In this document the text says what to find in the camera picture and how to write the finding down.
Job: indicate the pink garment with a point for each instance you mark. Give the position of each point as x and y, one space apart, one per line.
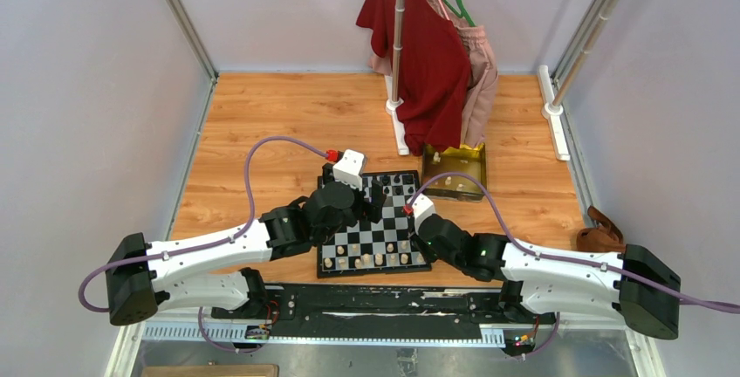
482 85

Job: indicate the white clothes rack stand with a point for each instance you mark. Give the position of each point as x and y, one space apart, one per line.
394 100

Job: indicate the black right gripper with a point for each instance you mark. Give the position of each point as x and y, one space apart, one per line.
420 242

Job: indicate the black white chess board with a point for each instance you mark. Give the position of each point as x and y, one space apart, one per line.
350 252

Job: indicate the yellow metal tin box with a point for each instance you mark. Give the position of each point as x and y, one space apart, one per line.
452 174

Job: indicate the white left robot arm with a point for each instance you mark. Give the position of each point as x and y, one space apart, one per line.
215 270

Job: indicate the brown cloth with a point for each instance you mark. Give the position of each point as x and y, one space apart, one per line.
604 236

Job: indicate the red t-shirt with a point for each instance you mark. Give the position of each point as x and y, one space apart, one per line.
434 70

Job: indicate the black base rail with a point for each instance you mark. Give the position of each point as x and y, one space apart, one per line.
345 313

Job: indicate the white right rack foot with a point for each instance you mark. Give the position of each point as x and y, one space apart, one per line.
552 114

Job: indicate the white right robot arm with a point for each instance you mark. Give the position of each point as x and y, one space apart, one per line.
539 280

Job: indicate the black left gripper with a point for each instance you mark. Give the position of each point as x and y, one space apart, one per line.
366 209

